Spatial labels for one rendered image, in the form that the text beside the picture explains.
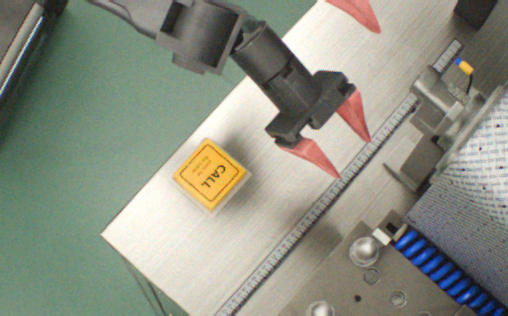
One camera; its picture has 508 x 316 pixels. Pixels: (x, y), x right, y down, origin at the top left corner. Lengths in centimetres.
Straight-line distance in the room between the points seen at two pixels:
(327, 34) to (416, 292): 42
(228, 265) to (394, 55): 38
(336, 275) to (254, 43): 30
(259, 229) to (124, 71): 109
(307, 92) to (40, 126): 129
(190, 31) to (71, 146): 126
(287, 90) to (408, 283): 29
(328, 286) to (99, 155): 119
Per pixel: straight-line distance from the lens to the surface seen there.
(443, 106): 115
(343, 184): 140
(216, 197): 136
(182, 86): 238
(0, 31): 222
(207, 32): 113
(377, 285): 125
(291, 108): 117
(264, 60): 115
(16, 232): 233
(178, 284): 136
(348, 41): 146
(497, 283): 122
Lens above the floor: 225
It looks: 75 degrees down
